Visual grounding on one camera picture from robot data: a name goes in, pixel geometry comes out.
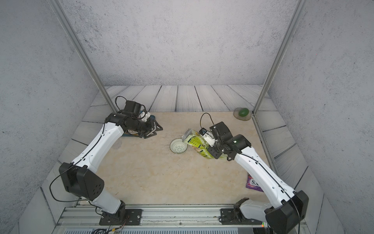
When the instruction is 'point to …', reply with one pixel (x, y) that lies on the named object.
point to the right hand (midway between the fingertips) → (215, 144)
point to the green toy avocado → (243, 112)
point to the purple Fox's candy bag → (251, 183)
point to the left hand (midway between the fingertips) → (162, 130)
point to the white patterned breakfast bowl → (177, 146)
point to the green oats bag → (200, 145)
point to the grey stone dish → (236, 115)
